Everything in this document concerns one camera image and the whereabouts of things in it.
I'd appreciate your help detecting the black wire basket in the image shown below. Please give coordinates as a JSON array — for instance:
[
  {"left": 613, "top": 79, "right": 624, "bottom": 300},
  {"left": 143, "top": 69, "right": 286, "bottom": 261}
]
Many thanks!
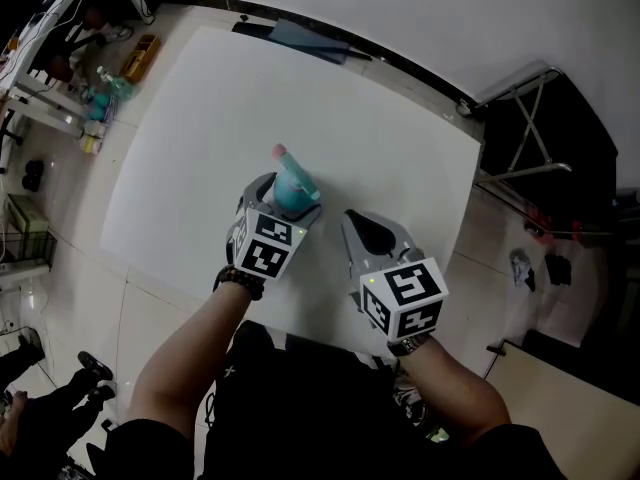
[{"left": 0, "top": 229, "right": 58, "bottom": 275}]

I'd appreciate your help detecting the person's right forearm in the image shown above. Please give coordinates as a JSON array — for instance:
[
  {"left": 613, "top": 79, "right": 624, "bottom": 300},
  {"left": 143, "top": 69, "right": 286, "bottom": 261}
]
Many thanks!
[{"left": 399, "top": 337, "right": 514, "bottom": 445}]

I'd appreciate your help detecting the black dumbbell pair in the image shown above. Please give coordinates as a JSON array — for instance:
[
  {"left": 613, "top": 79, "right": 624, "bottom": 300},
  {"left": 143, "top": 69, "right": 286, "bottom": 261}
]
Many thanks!
[{"left": 20, "top": 158, "right": 46, "bottom": 193}]

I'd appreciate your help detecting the pale yellow container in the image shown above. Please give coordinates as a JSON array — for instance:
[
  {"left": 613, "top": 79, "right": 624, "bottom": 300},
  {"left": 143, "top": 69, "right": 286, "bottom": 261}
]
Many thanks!
[{"left": 79, "top": 119, "right": 107, "bottom": 156}]

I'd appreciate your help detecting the dark grey bin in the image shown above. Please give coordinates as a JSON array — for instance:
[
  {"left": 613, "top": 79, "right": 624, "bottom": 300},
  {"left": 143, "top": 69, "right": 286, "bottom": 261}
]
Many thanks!
[{"left": 611, "top": 186, "right": 640, "bottom": 250}]

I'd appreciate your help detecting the black folding cart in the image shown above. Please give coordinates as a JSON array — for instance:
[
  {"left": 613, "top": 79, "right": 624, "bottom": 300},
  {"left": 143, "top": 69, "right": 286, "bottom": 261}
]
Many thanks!
[{"left": 471, "top": 59, "right": 619, "bottom": 240}]

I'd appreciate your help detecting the person's left forearm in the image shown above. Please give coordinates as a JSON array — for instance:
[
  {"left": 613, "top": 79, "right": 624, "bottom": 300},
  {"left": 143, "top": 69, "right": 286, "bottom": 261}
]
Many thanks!
[{"left": 127, "top": 280, "right": 254, "bottom": 440}]

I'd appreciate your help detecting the white and black device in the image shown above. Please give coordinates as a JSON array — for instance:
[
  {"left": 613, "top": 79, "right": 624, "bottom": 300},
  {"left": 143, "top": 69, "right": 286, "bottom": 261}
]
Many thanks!
[{"left": 394, "top": 374, "right": 432, "bottom": 428}]

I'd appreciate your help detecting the yellow wooden box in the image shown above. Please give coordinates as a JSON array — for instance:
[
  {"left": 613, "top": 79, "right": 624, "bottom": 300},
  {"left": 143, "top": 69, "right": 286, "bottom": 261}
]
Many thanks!
[{"left": 119, "top": 33, "right": 163, "bottom": 85}]

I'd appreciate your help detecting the black pouch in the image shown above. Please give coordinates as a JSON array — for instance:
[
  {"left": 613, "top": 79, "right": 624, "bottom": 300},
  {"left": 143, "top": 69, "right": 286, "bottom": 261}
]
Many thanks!
[{"left": 543, "top": 252, "right": 573, "bottom": 287}]

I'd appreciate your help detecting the red plastic bag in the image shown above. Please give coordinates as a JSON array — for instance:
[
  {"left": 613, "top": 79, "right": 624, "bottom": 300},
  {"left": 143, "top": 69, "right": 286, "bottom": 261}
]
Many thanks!
[{"left": 524, "top": 206, "right": 584, "bottom": 245}]

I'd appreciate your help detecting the teal container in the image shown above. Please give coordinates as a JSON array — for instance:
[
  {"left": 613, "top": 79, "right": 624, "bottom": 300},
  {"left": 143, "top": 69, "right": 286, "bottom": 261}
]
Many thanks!
[{"left": 86, "top": 92, "right": 114, "bottom": 122}]

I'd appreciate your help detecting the white table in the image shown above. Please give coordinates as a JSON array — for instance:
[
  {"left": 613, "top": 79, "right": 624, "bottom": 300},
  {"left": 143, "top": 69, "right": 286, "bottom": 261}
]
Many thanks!
[{"left": 99, "top": 25, "right": 484, "bottom": 365}]

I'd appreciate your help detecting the beige board with black edge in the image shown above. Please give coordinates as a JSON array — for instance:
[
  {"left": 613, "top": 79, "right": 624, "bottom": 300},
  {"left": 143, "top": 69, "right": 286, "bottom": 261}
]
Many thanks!
[{"left": 484, "top": 339, "right": 640, "bottom": 480}]

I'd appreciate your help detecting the dark blue flat panel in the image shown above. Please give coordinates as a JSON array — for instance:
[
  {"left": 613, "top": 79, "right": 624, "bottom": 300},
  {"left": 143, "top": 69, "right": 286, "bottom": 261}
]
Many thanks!
[{"left": 231, "top": 17, "right": 374, "bottom": 67}]

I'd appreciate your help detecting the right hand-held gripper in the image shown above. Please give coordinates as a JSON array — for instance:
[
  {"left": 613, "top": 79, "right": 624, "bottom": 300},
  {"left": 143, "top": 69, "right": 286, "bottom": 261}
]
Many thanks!
[{"left": 340, "top": 209, "right": 450, "bottom": 345}]

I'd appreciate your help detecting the pink teal spray nozzle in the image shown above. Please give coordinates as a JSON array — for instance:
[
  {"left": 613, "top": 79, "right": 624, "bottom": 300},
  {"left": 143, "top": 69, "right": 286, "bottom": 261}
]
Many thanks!
[{"left": 271, "top": 143, "right": 322, "bottom": 202}]

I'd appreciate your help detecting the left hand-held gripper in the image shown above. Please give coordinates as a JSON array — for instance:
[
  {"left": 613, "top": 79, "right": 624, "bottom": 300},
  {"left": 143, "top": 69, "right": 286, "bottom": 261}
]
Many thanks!
[{"left": 224, "top": 171, "right": 323, "bottom": 282}]

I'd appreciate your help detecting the white and black cloth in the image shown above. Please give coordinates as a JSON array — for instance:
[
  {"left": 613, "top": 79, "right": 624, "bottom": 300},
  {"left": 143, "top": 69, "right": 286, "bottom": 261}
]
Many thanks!
[{"left": 508, "top": 248, "right": 538, "bottom": 292}]

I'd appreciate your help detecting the white desk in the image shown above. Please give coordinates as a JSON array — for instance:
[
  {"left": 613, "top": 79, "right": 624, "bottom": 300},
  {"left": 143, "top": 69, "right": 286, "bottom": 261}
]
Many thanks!
[{"left": 0, "top": 0, "right": 157, "bottom": 140}]

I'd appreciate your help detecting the black beaded bracelet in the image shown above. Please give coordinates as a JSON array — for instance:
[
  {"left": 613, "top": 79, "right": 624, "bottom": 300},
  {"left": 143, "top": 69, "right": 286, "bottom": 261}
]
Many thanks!
[{"left": 212, "top": 263, "right": 267, "bottom": 302}]

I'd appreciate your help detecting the metal wristwatch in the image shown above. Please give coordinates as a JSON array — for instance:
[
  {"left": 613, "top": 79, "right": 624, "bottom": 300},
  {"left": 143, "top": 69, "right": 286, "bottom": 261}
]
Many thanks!
[{"left": 386, "top": 332, "right": 433, "bottom": 359}]

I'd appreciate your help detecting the clear green plastic bottle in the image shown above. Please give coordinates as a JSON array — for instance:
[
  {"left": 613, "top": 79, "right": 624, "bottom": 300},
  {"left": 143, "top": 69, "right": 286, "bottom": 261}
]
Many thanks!
[{"left": 95, "top": 64, "right": 136, "bottom": 102}]

